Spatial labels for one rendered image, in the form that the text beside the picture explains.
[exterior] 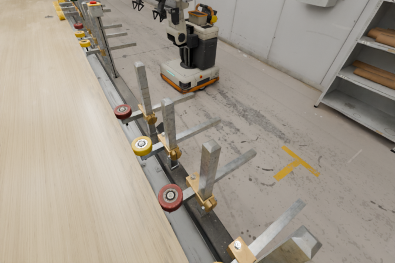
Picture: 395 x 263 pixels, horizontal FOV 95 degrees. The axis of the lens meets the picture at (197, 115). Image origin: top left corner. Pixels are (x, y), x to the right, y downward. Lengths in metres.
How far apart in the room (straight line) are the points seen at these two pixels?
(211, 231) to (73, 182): 0.53
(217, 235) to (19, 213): 0.64
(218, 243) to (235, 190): 0.92
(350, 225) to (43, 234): 1.87
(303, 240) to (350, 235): 1.56
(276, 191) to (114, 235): 1.41
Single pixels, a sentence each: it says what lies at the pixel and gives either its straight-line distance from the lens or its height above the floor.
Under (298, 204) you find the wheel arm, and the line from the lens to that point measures 0.83.
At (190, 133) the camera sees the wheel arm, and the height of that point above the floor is 0.85.
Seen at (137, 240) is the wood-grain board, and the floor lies 0.90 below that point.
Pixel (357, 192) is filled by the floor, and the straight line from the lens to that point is 2.19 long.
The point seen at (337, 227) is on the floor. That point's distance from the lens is 1.91.
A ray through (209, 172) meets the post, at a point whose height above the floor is 1.04.
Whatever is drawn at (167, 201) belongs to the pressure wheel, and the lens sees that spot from 0.64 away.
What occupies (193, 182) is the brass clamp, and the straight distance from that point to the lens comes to 0.72.
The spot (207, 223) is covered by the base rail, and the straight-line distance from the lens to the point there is 0.83.
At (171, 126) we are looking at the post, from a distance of 0.70.
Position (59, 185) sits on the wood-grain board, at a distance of 0.79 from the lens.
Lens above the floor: 1.49
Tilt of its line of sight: 42 degrees down
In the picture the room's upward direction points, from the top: 3 degrees clockwise
